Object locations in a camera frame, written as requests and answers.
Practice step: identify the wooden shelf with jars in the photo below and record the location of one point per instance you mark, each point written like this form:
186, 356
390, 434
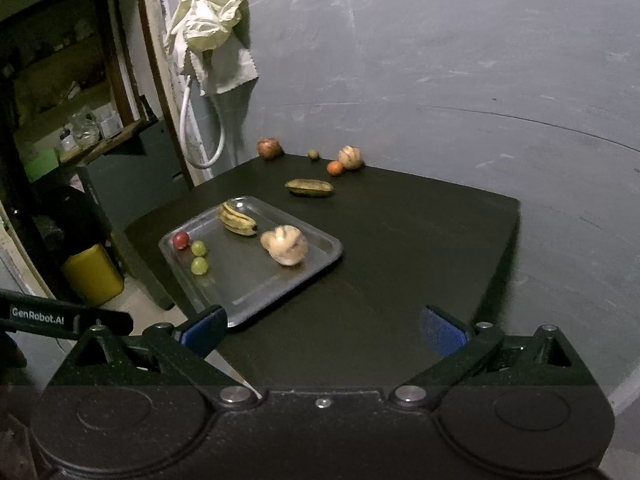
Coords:
63, 133

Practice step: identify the red tomato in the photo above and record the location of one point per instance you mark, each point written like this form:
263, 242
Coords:
180, 240

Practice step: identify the yellow banana in tray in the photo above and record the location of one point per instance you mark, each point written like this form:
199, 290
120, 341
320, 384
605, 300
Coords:
236, 222

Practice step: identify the orange fruit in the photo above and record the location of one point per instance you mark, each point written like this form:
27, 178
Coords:
335, 168

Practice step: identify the dark green cabinet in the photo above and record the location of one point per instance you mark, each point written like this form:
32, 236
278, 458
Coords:
128, 181

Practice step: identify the spotted banana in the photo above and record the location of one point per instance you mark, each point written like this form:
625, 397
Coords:
309, 187

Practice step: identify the green lime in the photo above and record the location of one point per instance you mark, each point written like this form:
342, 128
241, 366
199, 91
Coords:
198, 248
199, 266

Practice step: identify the pale ribbed fruit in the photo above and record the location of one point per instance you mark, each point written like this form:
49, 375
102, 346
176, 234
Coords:
350, 157
285, 244

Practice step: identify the metal tray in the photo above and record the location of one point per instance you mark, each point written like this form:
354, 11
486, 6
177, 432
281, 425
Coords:
241, 276

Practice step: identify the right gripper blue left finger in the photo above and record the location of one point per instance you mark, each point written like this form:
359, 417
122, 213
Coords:
202, 334

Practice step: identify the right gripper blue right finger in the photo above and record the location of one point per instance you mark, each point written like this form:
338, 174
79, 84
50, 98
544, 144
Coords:
443, 333

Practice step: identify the red-brown apple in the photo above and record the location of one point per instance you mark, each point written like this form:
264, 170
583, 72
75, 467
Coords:
269, 148

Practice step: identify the hanging white cloth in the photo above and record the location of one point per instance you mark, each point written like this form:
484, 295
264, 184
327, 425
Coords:
202, 39

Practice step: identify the yellow container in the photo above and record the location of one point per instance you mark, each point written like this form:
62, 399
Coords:
93, 276

